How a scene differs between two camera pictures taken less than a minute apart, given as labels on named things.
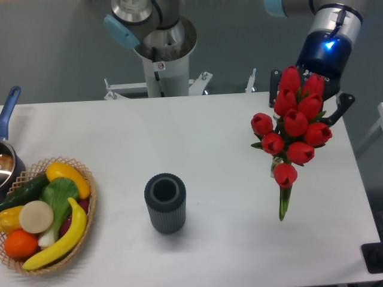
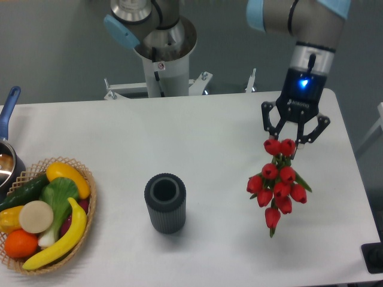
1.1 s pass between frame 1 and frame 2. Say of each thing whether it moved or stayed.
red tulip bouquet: moved
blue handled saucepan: stayed
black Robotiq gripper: moved
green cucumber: stayed
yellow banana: stayed
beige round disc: stayed
